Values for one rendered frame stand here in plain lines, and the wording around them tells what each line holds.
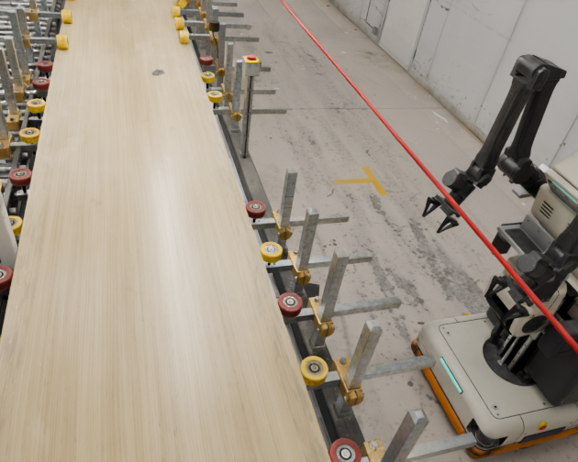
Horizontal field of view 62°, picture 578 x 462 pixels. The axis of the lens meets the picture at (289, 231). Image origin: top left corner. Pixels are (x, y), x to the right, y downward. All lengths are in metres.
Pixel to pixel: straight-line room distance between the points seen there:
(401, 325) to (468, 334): 0.43
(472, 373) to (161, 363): 1.50
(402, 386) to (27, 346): 1.76
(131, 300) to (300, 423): 0.63
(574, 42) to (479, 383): 2.83
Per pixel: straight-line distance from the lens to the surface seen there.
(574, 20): 4.44
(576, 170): 1.81
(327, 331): 1.60
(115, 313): 1.54
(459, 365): 2.44
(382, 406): 2.51
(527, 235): 1.97
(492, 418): 2.34
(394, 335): 2.80
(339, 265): 1.42
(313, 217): 1.61
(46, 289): 1.65
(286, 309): 1.54
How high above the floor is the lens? 2.07
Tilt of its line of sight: 40 degrees down
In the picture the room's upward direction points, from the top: 10 degrees clockwise
